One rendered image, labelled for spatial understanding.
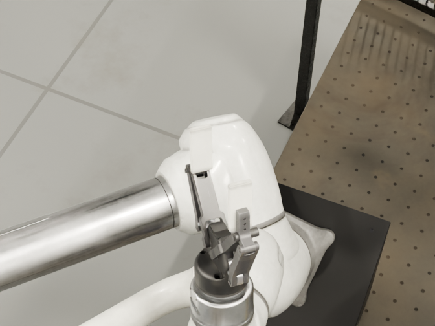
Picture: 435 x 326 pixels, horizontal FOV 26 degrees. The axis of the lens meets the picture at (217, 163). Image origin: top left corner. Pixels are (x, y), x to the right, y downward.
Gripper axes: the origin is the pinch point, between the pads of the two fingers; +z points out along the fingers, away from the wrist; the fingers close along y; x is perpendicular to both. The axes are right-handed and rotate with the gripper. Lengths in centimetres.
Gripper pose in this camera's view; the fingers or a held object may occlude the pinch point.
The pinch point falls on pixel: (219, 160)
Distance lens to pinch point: 119.3
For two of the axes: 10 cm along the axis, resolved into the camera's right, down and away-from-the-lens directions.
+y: -3.6, -5.2, 7.7
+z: -0.2, -8.3, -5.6
